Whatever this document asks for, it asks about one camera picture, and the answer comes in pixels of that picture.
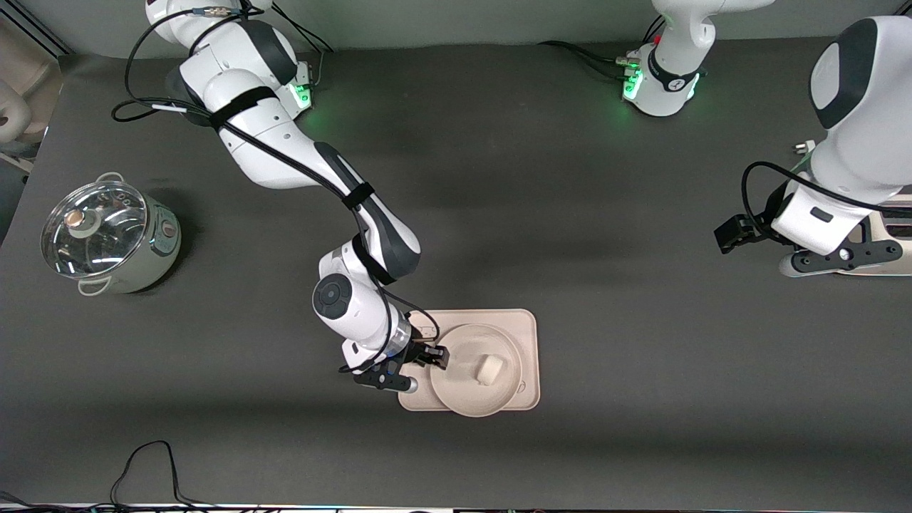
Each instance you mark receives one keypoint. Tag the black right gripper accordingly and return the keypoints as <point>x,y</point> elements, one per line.
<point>414,351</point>

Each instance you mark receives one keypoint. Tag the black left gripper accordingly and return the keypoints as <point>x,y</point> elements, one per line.
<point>761,226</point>

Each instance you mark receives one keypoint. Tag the round beige plate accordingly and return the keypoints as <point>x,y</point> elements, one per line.
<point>463,392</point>

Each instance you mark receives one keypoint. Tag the small white bun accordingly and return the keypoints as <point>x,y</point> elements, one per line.
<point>489,369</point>

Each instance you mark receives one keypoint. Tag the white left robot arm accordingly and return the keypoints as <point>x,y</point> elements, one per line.
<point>862,128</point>

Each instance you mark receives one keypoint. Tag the beige rectangular tray rabbit print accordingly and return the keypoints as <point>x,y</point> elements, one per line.
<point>529,328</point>

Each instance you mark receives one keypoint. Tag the cream white toaster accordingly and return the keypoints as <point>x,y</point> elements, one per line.
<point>899,224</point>

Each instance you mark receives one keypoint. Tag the pale green electric cooking pot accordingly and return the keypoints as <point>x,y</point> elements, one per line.
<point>153,249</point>

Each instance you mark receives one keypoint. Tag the glass pot lid with knob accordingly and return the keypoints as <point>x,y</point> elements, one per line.
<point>92,228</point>

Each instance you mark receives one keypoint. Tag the beige plastic furniture piece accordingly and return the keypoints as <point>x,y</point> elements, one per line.
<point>25,78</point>

